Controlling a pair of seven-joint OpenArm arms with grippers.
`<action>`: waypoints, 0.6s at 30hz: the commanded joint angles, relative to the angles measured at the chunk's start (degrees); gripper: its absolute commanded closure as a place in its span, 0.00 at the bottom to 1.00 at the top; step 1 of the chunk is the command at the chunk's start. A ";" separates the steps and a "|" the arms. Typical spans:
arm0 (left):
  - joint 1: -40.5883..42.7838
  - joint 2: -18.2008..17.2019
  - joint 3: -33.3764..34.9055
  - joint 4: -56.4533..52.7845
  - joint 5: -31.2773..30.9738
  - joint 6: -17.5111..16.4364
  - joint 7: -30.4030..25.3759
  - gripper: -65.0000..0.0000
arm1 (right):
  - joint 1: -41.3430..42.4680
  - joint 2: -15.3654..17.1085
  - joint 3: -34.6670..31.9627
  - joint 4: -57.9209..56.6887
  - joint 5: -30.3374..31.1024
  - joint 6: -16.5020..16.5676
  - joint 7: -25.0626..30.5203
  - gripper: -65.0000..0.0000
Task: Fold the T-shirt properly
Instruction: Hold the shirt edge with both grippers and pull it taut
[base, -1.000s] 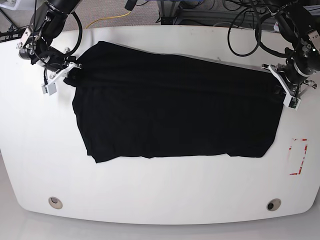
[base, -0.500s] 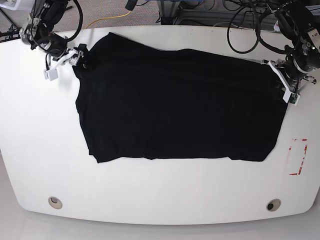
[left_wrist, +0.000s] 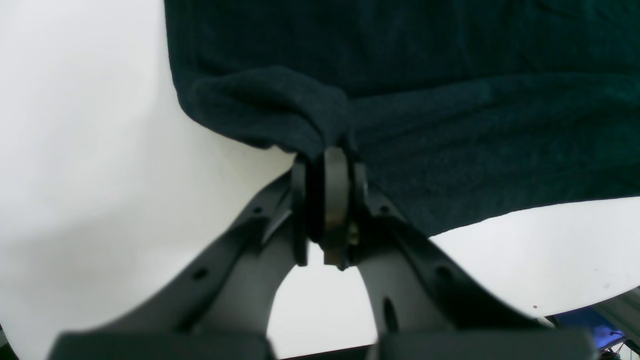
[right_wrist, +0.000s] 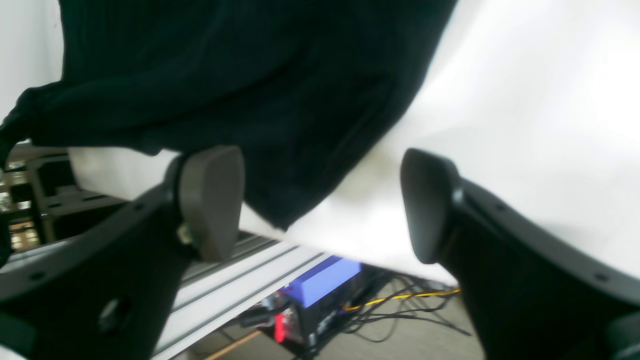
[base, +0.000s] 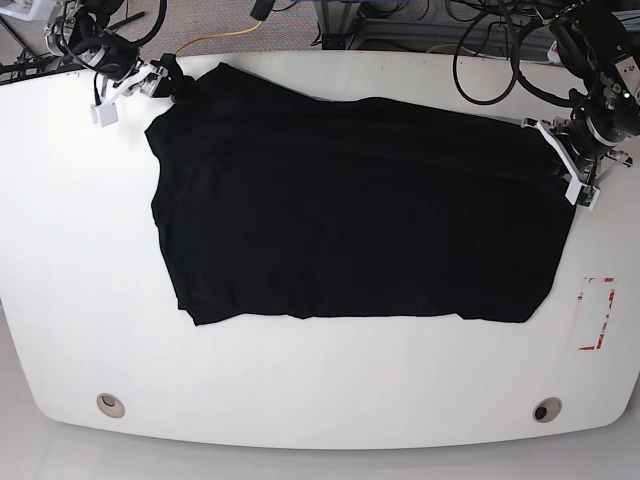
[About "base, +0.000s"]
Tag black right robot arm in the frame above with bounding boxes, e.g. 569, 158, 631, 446
44, 0, 197, 113

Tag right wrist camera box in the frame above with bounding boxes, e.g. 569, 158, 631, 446
91, 103, 118, 128

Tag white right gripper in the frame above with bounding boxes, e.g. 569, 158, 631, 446
102, 53, 198, 105

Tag black T-shirt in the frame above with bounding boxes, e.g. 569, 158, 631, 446
146, 64, 576, 325

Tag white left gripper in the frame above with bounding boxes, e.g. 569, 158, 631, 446
521, 117, 633, 193

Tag yellow cable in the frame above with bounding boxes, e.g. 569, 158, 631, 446
174, 18, 264, 55

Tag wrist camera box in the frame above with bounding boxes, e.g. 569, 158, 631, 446
565, 182, 600, 211
91, 103, 118, 128

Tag left table grommet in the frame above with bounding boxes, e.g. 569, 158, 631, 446
96, 393, 126, 419

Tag table grommet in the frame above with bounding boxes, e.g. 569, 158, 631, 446
532, 397, 562, 423
96, 393, 126, 419

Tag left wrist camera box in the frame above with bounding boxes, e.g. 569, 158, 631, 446
565, 182, 600, 211

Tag right table grommet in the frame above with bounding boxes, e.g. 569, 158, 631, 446
532, 397, 562, 423

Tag red tape marking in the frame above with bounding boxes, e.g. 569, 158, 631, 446
573, 277, 616, 351

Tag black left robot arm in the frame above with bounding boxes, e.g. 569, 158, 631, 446
464, 1, 639, 198

